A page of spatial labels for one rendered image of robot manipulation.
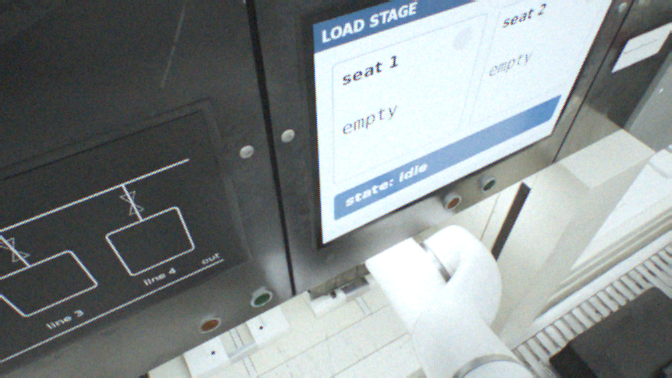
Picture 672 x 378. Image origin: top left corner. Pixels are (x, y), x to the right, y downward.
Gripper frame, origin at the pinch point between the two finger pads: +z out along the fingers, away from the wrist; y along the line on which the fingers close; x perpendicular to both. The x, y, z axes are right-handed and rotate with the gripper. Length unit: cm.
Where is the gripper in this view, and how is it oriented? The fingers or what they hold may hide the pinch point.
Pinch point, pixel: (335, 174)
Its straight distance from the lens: 83.9
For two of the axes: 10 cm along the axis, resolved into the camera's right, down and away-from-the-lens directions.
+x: 0.0, -6.4, -7.7
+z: -4.6, -6.8, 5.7
